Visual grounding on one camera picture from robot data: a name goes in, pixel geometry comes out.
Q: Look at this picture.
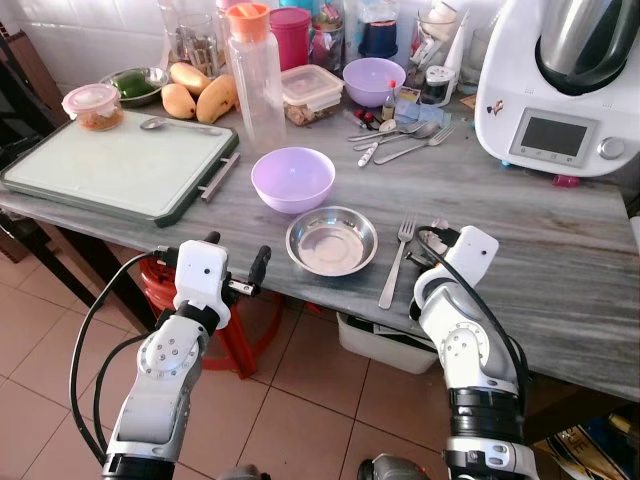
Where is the long steel fork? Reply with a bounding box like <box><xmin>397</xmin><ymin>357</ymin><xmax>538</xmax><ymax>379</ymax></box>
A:
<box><xmin>378</xmin><ymin>217</ymin><xmax>418</xmax><ymax>311</ymax></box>

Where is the shallow steel dish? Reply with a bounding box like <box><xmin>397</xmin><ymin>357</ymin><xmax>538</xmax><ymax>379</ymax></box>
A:
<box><xmin>286</xmin><ymin>206</ymin><xmax>380</xmax><ymax>278</ymax></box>

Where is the large purple plastic bowl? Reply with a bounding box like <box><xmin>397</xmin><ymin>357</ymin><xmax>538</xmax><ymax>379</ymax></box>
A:
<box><xmin>251</xmin><ymin>147</ymin><xmax>337</xmax><ymax>216</ymax></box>

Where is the white plastic bin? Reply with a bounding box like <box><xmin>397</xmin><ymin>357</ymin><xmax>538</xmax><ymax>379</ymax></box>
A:
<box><xmin>336</xmin><ymin>311</ymin><xmax>439</xmax><ymax>376</ymax></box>

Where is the short steel fork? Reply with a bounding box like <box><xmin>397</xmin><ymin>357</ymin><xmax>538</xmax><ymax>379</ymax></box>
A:
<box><xmin>374</xmin><ymin>126</ymin><xmax>457</xmax><ymax>166</ymax></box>

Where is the white green-rimmed cutting board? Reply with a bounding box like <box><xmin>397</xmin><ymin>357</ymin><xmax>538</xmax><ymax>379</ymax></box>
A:
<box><xmin>0</xmin><ymin>108</ymin><xmax>242</xmax><ymax>229</ymax></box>

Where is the steel spoon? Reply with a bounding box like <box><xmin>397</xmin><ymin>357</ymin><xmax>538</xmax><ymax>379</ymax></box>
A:
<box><xmin>140</xmin><ymin>116</ymin><xmax>224</xmax><ymax>137</ymax></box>

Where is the steel tablespoon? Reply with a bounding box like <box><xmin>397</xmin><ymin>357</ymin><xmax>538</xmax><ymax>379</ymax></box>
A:
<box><xmin>348</xmin><ymin>121</ymin><xmax>442</xmax><ymax>144</ymax></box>

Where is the yellow mango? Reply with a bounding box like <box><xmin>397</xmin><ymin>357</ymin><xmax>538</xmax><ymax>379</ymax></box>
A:
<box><xmin>160</xmin><ymin>84</ymin><xmax>198</xmax><ymax>120</ymax></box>
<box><xmin>196</xmin><ymin>74</ymin><xmax>240</xmax><ymax>124</ymax></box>
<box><xmin>169</xmin><ymin>62</ymin><xmax>212</xmax><ymax>97</ymax></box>

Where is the clear bottle with orange cap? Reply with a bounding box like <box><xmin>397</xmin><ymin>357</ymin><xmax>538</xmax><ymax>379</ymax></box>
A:
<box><xmin>226</xmin><ymin>2</ymin><xmax>289</xmax><ymax>154</ymax></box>

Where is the tiny red-capped bottle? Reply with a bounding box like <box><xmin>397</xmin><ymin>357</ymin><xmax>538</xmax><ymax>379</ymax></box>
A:
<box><xmin>380</xmin><ymin>79</ymin><xmax>397</xmax><ymax>122</ymax></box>

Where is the steel bowl with green vegetable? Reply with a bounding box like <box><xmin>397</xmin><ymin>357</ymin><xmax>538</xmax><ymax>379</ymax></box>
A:
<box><xmin>100</xmin><ymin>66</ymin><xmax>172</xmax><ymax>109</ymax></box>

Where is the clear square lidded food box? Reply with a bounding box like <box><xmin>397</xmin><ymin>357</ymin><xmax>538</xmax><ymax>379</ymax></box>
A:
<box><xmin>280</xmin><ymin>64</ymin><xmax>346</xmax><ymax>127</ymax></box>

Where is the small pink-lidded food tub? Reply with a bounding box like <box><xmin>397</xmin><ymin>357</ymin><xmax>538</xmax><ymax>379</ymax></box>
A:
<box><xmin>62</xmin><ymin>83</ymin><xmax>125</xmax><ymax>133</ymax></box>

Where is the small purple plastic bowl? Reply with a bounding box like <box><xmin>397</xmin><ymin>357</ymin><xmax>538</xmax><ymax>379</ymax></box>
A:
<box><xmin>342</xmin><ymin>57</ymin><xmax>408</xmax><ymax>109</ymax></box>

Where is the white slim bottle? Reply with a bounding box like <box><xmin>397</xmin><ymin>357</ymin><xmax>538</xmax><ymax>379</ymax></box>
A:
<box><xmin>440</xmin><ymin>20</ymin><xmax>472</xmax><ymax>97</ymax></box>

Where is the glass jar with brown contents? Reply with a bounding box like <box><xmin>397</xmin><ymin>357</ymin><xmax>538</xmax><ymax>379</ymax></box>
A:
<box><xmin>163</xmin><ymin>0</ymin><xmax>228</xmax><ymax>77</ymax></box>

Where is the white kitchen food processor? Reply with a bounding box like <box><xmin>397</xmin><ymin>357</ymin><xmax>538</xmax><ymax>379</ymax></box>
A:
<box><xmin>473</xmin><ymin>0</ymin><xmax>640</xmax><ymax>180</ymax></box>

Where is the magenta plastic canister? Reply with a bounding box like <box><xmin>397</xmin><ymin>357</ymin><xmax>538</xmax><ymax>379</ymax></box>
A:
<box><xmin>269</xmin><ymin>7</ymin><xmax>314</xmax><ymax>72</ymax></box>

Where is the dark wooden chair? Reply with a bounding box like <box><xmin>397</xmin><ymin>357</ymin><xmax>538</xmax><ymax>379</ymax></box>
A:
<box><xmin>0</xmin><ymin>30</ymin><xmax>71</xmax><ymax>266</ymax></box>

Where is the dark blue jar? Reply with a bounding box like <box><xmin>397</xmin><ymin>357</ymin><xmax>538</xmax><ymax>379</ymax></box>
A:
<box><xmin>357</xmin><ymin>0</ymin><xmax>402</xmax><ymax>60</ymax></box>

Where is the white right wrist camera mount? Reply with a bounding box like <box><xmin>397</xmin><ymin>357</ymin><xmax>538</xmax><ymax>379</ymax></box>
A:
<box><xmin>439</xmin><ymin>226</ymin><xmax>501</xmax><ymax>294</ymax></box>

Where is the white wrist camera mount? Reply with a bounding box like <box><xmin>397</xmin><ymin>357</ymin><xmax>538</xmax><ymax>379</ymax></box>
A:
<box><xmin>174</xmin><ymin>242</ymin><xmax>232</xmax><ymax>327</ymax></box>
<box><xmin>439</xmin><ymin>226</ymin><xmax>501</xmax><ymax>294</ymax></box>

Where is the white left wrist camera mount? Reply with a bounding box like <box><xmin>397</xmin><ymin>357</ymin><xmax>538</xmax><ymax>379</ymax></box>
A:
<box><xmin>174</xmin><ymin>242</ymin><xmax>232</xmax><ymax>327</ymax></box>

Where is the white-handled small knife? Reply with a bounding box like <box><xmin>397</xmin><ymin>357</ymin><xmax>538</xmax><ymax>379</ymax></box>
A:
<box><xmin>356</xmin><ymin>140</ymin><xmax>383</xmax><ymax>168</ymax></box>

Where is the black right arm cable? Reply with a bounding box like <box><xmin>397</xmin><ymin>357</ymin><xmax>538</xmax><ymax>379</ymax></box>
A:
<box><xmin>413</xmin><ymin>227</ymin><xmax>531</xmax><ymax>403</ymax></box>

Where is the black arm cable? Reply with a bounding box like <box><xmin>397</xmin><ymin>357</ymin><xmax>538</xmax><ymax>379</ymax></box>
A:
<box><xmin>413</xmin><ymin>227</ymin><xmax>531</xmax><ymax>403</ymax></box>
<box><xmin>68</xmin><ymin>245</ymin><xmax>183</xmax><ymax>464</ymax></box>

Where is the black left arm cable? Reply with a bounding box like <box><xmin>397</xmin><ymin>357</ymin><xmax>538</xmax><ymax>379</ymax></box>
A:
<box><xmin>68</xmin><ymin>245</ymin><xmax>183</xmax><ymax>464</ymax></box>

